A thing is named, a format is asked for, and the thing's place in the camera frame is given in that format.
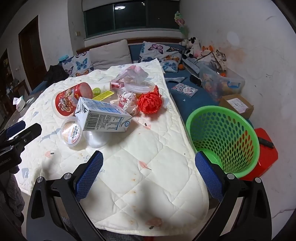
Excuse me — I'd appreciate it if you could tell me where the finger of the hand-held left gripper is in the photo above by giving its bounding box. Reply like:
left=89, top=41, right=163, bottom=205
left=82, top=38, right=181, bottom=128
left=9, top=123, right=42, bottom=151
left=0, top=120, right=26, bottom=140

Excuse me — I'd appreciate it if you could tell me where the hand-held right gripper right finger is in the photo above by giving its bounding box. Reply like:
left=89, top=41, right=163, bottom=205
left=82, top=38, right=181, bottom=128
left=195, top=151, right=272, bottom=241

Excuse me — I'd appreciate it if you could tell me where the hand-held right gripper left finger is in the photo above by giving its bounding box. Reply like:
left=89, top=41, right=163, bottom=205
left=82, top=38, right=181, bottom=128
left=26, top=151, right=109, bottom=241

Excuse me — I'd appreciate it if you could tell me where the green perforated plastic basket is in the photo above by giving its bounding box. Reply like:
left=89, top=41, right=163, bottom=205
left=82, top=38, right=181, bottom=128
left=186, top=105, right=260, bottom=179

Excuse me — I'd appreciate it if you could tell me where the clear plastic cup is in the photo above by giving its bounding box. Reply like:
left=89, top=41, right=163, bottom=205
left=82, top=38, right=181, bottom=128
left=83, top=131, right=109, bottom=149

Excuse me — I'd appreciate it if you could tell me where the small lidded plastic cup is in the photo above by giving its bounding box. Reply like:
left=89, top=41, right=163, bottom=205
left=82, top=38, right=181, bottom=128
left=60, top=116, right=84, bottom=147

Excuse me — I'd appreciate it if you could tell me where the red printed plastic bucket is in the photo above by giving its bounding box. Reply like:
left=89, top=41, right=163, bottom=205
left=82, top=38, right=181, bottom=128
left=53, top=82, right=93, bottom=120

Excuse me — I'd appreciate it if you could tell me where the blue white milk carton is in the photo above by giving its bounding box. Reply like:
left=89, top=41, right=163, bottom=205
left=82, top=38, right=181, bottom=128
left=74, top=97, right=133, bottom=132

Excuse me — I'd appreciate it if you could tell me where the yellow packet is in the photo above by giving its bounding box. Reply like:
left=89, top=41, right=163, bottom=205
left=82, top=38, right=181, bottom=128
left=92, top=90, right=114, bottom=102

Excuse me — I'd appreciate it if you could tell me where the red white wrapper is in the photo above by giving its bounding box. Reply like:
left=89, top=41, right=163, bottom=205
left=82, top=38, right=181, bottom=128
left=117, top=91, right=140, bottom=115

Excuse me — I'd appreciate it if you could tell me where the orange mesh net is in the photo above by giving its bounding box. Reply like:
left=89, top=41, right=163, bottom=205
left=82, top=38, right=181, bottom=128
left=138, top=85, right=163, bottom=115

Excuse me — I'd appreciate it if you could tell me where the clear round plastic container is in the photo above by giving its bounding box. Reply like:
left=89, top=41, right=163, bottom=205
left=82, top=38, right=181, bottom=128
left=124, top=80, right=156, bottom=94

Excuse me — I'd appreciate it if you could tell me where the pink white plastic bag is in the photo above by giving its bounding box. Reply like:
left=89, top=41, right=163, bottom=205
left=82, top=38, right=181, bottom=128
left=112, top=65, right=149, bottom=86

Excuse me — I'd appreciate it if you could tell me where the person's left forearm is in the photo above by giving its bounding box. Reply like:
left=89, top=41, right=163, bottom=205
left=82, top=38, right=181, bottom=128
left=0, top=166, right=25, bottom=218

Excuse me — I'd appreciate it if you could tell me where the tissue box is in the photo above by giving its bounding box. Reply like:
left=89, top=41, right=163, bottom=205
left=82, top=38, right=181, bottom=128
left=13, top=95, right=29, bottom=109

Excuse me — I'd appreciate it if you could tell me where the white quilted pad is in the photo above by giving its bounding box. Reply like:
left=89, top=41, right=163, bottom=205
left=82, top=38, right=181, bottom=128
left=15, top=58, right=210, bottom=233

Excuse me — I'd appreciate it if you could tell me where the red plastic stool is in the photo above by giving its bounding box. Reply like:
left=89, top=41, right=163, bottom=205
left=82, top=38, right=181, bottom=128
left=238, top=127, right=279, bottom=182

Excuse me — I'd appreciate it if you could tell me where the dark clothes pile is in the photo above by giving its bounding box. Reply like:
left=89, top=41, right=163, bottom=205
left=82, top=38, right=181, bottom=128
left=44, top=65, right=70, bottom=84

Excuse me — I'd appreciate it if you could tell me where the black remote control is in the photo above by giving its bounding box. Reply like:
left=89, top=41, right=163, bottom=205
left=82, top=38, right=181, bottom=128
left=257, top=137, right=274, bottom=149

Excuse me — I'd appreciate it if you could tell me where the brown cardboard box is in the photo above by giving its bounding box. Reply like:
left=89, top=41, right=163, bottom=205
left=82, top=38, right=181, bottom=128
left=218, top=94, right=254, bottom=120

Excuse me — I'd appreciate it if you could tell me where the white paper cup green label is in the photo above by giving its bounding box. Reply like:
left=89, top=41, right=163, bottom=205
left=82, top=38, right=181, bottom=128
left=90, top=83, right=111, bottom=98

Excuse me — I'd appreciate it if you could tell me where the small butterfly print pillow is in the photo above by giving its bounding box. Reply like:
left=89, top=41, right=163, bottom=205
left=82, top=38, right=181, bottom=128
left=62, top=50, right=94, bottom=78

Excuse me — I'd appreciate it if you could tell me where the brown wooden door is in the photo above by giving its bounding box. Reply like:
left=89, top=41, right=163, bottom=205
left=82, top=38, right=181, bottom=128
left=18, top=15, right=42, bottom=70

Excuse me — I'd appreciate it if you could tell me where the floral flat box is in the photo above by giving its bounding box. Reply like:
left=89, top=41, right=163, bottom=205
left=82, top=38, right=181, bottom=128
left=171, top=83, right=198, bottom=98

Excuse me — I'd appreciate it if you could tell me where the pink packet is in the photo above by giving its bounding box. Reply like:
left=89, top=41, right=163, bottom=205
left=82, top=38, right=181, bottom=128
left=110, top=79, right=126, bottom=90

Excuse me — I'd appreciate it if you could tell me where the clear plastic storage box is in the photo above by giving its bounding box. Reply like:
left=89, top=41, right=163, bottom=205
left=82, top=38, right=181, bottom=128
left=199, top=61, right=245, bottom=102

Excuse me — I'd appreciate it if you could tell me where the black small device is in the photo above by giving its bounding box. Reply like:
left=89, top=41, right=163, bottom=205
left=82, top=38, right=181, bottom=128
left=190, top=74, right=203, bottom=87

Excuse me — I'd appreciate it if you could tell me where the blue grey cloth strip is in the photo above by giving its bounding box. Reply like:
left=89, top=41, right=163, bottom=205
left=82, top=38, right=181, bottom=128
left=165, top=76, right=186, bottom=83

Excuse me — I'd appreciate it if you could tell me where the grey pillow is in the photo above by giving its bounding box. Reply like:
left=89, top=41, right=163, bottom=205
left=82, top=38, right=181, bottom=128
left=89, top=39, right=132, bottom=70

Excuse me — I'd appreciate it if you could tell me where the patterned long box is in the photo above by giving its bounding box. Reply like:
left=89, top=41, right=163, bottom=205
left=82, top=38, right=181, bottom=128
left=181, top=58, right=200, bottom=75

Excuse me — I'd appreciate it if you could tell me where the orange fox plush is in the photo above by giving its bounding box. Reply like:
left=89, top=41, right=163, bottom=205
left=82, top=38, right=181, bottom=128
left=201, top=45, right=214, bottom=57

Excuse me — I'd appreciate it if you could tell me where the black white cow plush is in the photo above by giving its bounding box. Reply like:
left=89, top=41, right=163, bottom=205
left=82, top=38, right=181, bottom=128
left=181, top=37, right=201, bottom=58

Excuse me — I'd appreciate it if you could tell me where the large butterfly print pillow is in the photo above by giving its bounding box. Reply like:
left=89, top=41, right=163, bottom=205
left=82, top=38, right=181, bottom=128
left=138, top=41, right=186, bottom=73

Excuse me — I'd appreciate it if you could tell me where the dark window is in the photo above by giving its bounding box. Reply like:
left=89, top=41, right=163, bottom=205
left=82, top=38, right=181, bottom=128
left=83, top=0, right=181, bottom=39

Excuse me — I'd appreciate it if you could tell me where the hanging flower decoration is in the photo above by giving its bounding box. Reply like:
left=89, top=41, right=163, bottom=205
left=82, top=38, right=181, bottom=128
left=174, top=11, right=189, bottom=35

